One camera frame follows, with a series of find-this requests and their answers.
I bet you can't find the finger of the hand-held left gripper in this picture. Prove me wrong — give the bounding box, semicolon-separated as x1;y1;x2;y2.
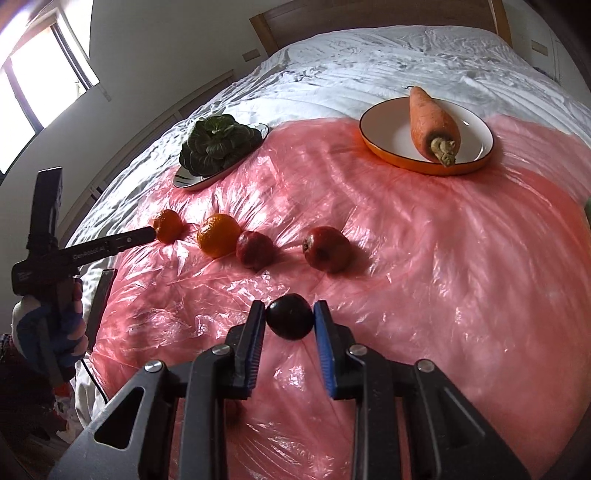
111;226;158;254

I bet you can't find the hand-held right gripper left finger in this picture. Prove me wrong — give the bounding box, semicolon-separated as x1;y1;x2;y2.
48;300;267;480

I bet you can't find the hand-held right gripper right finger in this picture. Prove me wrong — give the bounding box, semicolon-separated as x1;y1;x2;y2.
313;300;546;480

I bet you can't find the orange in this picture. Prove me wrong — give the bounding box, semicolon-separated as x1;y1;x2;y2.
197;213;242;258
153;209;184;244

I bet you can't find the dark purple plum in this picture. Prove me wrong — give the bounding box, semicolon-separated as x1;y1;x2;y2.
267;294;315;341

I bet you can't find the red apple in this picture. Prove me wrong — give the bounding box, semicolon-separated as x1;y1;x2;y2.
236;231;274;271
302;226;352;273

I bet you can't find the person's left forearm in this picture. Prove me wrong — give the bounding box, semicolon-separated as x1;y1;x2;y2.
0;332;61;416

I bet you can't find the person's left hand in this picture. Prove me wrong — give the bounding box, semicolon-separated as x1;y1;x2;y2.
11;279;88;370

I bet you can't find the phone in red case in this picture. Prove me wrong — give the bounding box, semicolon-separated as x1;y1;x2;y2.
84;269;115;343

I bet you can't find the beige panelled window bench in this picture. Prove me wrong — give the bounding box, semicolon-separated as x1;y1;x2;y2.
69;69;236;208

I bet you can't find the green bok choy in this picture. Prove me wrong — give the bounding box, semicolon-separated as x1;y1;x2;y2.
178;115;264;177

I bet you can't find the pink plastic sheet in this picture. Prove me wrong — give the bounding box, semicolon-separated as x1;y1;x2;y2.
85;115;591;480

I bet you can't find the window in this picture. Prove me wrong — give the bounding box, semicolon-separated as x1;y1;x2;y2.
0;9;100;174

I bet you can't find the orange-rimmed white plate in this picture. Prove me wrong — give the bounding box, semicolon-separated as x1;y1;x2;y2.
359;97;494;176

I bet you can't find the carrot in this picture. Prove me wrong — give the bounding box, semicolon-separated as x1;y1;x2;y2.
409;86;461;167

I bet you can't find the wooden headboard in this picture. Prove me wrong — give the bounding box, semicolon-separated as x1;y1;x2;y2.
249;0;513;47

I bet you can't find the black cable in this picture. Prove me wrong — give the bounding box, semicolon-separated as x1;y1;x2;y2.
81;359;112;403

